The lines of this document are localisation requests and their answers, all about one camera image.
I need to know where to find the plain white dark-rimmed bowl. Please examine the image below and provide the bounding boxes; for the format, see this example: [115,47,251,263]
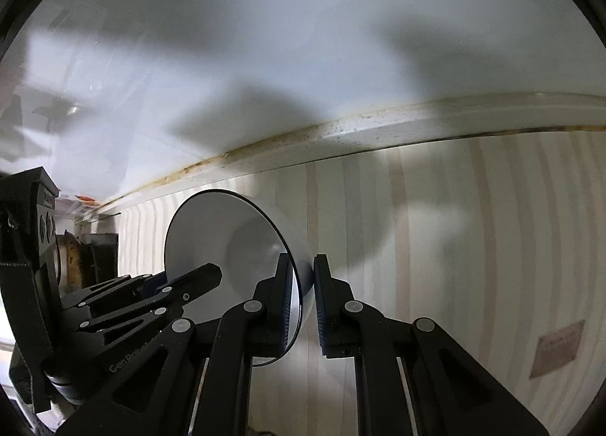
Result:
[163,190,314,367]

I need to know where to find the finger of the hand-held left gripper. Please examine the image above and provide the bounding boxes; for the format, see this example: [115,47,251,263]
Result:
[77,263,224,348]
[61,272,167,312]

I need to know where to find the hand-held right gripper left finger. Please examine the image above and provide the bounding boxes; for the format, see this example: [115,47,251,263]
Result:
[56,253,298,436]

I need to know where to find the colourful wall stickers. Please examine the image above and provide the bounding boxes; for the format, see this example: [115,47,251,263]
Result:
[57,194,102,210]

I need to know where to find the striped cat print tablecloth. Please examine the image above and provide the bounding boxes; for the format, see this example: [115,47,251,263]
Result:
[116,126,606,436]

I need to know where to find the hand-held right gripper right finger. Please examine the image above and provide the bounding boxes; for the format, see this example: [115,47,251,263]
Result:
[312,253,551,436]

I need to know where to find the brown cloth label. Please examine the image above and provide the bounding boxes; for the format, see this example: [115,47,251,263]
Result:
[529,320,585,380]

